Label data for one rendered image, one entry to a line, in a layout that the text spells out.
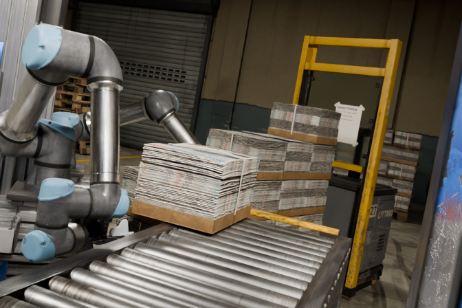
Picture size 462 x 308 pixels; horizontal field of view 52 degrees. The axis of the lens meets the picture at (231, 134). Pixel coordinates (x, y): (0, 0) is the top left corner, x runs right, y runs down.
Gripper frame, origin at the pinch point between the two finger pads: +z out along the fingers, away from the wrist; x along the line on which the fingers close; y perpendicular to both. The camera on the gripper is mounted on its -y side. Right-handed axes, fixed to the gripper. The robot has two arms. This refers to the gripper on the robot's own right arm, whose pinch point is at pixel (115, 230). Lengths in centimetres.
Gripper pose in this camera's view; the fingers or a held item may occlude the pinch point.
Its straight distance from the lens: 149.6
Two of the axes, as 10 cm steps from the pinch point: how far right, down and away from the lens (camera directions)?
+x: -9.3, -1.7, 3.2
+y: 1.7, -9.9, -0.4
